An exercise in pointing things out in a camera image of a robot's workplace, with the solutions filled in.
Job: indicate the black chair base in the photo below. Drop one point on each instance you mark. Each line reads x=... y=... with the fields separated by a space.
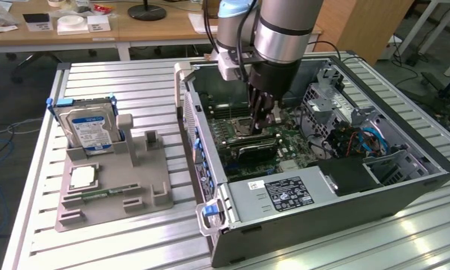
x=25 y=62

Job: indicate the blue case latch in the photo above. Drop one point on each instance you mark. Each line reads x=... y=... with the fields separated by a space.
x=209 y=211

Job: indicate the grey open PC case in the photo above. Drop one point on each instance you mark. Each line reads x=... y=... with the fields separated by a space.
x=322 y=225

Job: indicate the grey parts rack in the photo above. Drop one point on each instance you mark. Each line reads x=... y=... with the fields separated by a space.
x=108 y=208

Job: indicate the hard disk with blue carrier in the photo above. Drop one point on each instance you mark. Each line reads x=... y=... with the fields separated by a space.
x=85 y=129

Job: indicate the white paper card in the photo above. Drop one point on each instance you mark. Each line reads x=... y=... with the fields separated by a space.
x=3 y=28

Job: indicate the light wooden desk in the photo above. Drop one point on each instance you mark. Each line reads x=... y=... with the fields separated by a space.
x=7 y=39
x=153 y=31

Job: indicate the black and white box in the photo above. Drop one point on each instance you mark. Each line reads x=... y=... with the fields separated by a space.
x=37 y=22

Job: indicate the green motherboard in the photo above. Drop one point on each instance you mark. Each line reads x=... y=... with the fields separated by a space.
x=292 y=140

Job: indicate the black plastic shroud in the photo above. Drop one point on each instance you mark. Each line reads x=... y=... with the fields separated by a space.
x=349 y=177

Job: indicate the green RAM stick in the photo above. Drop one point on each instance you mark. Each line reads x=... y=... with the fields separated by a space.
x=105 y=192
x=244 y=142

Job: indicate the white labelled box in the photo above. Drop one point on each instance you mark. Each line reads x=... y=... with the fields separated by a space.
x=99 y=24

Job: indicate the green GPU with black fan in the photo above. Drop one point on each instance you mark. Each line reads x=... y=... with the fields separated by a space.
x=257 y=153

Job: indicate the clear plastic bag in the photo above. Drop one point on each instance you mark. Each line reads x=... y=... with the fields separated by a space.
x=0 y=14

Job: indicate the black round lamp base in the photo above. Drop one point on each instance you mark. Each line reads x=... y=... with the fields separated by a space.
x=147 y=12

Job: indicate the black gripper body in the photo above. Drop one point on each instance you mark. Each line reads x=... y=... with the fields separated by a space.
x=273 y=76

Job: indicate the black RAM slot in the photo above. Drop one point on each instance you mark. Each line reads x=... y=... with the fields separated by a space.
x=232 y=105
x=232 y=112
x=232 y=115
x=232 y=108

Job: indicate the white paper stack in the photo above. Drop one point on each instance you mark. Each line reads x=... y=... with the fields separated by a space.
x=198 y=24

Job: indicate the flat white box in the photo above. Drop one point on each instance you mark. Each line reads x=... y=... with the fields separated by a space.
x=73 y=30

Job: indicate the silver metal disk bay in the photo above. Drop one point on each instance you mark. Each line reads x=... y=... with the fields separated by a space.
x=322 y=105

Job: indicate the silver chipset heat sink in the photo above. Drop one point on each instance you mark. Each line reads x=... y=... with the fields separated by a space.
x=289 y=166

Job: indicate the small beige tape roll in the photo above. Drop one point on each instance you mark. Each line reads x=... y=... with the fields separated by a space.
x=55 y=2

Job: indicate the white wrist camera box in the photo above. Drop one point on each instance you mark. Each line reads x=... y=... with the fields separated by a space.
x=230 y=66

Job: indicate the silver CPU socket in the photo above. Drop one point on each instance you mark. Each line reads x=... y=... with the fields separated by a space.
x=240 y=126

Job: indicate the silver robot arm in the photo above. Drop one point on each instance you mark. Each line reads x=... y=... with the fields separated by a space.
x=285 y=28

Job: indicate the silver drive bracket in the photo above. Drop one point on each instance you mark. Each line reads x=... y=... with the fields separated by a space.
x=393 y=168

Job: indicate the black floor stand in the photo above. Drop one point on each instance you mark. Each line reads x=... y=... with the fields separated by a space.
x=432 y=80

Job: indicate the silver CPU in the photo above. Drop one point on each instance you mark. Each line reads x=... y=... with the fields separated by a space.
x=83 y=177

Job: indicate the white desk frame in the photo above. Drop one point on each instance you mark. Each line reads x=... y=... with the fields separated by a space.
x=434 y=28

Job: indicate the wooden cabinet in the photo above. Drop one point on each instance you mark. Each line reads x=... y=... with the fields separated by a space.
x=368 y=28

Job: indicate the grey power supply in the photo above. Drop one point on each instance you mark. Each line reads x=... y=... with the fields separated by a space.
x=285 y=194

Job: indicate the red packet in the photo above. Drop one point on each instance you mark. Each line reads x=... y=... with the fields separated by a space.
x=101 y=8

